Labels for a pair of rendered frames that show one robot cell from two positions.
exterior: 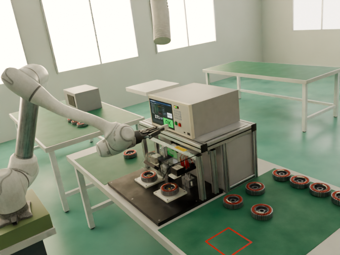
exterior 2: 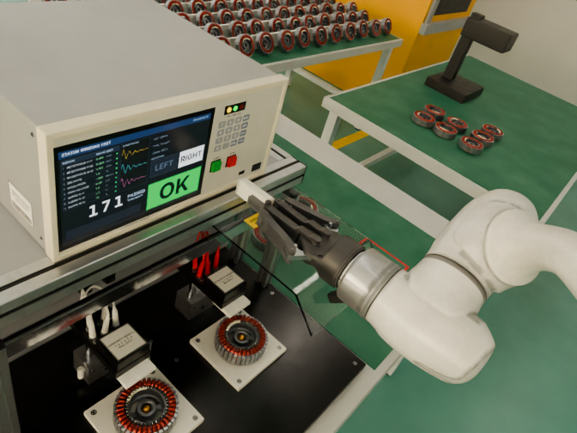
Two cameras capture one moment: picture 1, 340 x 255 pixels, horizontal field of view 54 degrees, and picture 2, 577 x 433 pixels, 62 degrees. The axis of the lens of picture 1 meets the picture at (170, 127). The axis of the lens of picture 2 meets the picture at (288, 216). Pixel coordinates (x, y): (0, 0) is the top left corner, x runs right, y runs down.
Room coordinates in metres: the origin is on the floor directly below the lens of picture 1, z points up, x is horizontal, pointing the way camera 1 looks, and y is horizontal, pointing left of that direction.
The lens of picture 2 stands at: (2.07, 0.63, 1.64)
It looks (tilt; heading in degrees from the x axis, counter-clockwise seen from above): 37 degrees down; 242
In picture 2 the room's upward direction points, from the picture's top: 18 degrees clockwise
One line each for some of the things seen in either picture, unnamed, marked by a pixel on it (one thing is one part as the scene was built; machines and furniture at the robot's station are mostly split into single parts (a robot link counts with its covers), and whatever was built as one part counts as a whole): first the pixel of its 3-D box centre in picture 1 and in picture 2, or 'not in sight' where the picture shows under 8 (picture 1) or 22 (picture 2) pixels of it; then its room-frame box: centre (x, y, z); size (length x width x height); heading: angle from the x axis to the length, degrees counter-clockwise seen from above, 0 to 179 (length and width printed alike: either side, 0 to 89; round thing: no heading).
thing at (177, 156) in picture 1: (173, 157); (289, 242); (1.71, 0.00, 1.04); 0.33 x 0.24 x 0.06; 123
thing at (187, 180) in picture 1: (188, 180); (196, 297); (1.86, -0.07, 0.80); 0.07 x 0.05 x 0.06; 33
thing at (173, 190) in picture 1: (169, 189); (240, 338); (1.78, 0.05, 0.80); 0.11 x 0.11 x 0.04
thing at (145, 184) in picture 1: (149, 179); (145, 417); (1.98, 0.18, 0.78); 0.15 x 0.15 x 0.01; 33
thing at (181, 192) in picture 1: (170, 192); (239, 345); (1.78, 0.05, 0.78); 0.15 x 0.15 x 0.01; 33
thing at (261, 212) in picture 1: (261, 211); not in sight; (1.48, -0.42, 0.77); 0.11 x 0.11 x 0.04
